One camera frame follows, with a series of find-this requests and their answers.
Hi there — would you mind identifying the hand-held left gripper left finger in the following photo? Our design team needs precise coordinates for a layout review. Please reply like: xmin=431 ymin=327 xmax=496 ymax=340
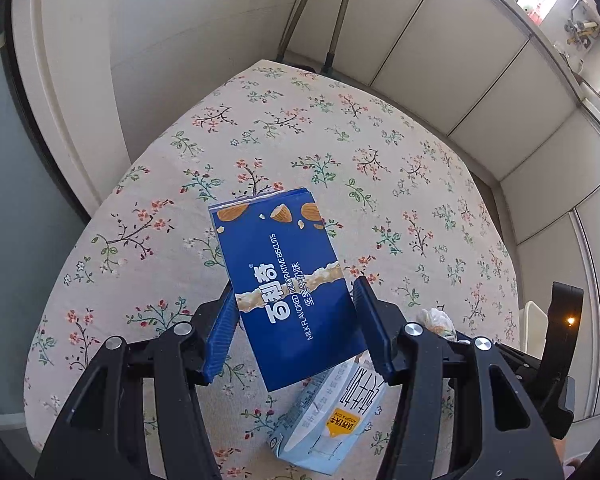
xmin=35 ymin=287 xmax=241 ymax=480

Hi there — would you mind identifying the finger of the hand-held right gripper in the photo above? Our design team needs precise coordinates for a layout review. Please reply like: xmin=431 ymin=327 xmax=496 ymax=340
xmin=497 ymin=343 xmax=542 ymax=387

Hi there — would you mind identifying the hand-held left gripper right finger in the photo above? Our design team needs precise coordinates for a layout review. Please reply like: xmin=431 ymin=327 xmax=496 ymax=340
xmin=352 ymin=275 xmax=566 ymax=480

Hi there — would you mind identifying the white plastic bin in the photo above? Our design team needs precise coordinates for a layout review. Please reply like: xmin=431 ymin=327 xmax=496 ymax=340
xmin=522 ymin=299 xmax=549 ymax=362

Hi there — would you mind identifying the blue biscuit box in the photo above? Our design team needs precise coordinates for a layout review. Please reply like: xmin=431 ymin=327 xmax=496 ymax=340
xmin=208 ymin=187 xmax=369 ymax=392

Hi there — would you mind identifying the small crumpled tissue ball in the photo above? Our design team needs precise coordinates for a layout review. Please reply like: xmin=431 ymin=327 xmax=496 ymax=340
xmin=417 ymin=307 xmax=456 ymax=342

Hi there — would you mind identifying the milk carton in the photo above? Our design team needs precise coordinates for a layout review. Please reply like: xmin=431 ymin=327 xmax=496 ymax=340
xmin=267 ymin=352 xmax=387 ymax=476

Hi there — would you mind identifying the floral tablecloth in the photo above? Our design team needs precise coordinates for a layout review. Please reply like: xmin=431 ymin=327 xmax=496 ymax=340
xmin=22 ymin=59 xmax=524 ymax=480

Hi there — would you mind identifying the grey glass door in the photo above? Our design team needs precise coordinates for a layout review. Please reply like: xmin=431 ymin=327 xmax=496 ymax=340
xmin=0 ymin=7 xmax=92 ymax=433

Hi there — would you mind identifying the small metal fixture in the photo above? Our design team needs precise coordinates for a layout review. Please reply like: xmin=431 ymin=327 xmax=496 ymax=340
xmin=564 ymin=14 xmax=600 ymax=50

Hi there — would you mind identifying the wooden broom pole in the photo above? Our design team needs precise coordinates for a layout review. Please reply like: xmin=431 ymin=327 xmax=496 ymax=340
xmin=275 ymin=0 xmax=327 ymax=59

